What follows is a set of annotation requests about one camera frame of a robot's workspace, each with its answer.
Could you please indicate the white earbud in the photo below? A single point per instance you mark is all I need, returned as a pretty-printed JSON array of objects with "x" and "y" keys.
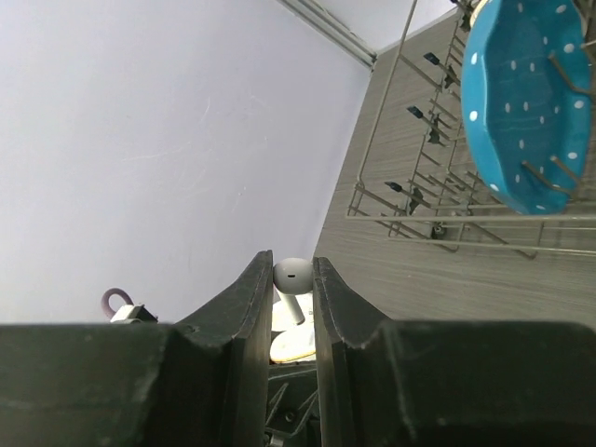
[{"x": 293, "y": 280}]

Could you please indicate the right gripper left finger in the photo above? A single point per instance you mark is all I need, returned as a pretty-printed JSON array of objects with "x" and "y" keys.
[{"x": 199, "y": 382}]

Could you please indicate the white charging case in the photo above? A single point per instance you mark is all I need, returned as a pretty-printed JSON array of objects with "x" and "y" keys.
[{"x": 293, "y": 342}]

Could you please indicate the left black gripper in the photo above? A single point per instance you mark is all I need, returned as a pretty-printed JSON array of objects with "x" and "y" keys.
[{"x": 292, "y": 413}]

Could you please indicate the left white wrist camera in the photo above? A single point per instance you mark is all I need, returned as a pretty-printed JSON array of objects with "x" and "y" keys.
[{"x": 128, "y": 314}]

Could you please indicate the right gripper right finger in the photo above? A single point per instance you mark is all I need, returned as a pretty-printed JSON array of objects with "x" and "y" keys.
[{"x": 386, "y": 382}]

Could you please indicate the grey wire dish rack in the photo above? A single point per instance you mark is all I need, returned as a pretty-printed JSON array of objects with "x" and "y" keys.
[{"x": 435, "y": 196}]

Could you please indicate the blue plate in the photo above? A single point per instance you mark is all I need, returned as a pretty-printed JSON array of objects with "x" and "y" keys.
[{"x": 525, "y": 102}]

